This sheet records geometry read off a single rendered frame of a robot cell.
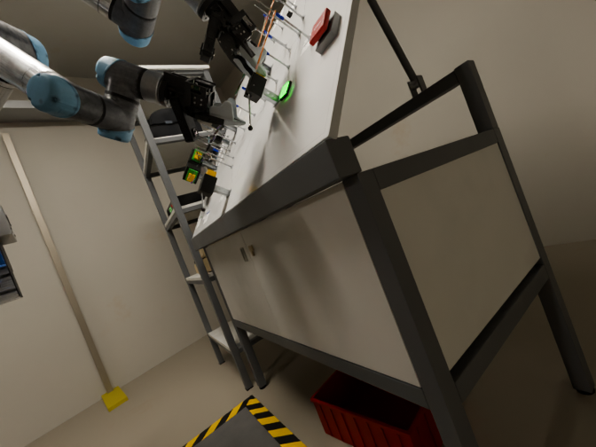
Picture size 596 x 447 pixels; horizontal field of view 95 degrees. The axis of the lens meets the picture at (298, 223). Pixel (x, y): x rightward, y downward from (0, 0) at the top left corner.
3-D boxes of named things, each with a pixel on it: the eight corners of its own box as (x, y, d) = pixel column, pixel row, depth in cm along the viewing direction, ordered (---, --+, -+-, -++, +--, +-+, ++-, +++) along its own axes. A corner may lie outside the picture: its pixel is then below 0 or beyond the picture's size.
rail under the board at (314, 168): (340, 178, 43) (325, 139, 42) (195, 251, 142) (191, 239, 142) (363, 171, 46) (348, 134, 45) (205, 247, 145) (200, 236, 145)
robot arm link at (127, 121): (74, 128, 65) (82, 81, 63) (114, 138, 76) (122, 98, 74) (101, 137, 64) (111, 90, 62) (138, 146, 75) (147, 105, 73)
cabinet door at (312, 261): (419, 390, 49) (338, 184, 48) (279, 338, 95) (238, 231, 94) (426, 381, 50) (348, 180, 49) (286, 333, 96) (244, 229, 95)
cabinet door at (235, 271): (280, 336, 95) (239, 231, 95) (232, 318, 141) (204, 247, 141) (285, 333, 96) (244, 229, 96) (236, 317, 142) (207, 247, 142)
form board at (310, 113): (195, 239, 143) (192, 238, 142) (243, 87, 175) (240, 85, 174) (337, 140, 44) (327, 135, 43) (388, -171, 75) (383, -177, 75)
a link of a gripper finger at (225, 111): (246, 108, 68) (208, 96, 67) (241, 131, 71) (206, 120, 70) (248, 105, 70) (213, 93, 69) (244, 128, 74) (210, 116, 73)
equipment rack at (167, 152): (246, 392, 146) (115, 65, 142) (216, 364, 197) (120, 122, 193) (317, 341, 173) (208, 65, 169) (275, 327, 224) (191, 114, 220)
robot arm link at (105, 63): (109, 93, 73) (115, 60, 72) (151, 107, 74) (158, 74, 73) (89, 83, 65) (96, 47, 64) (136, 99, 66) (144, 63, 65)
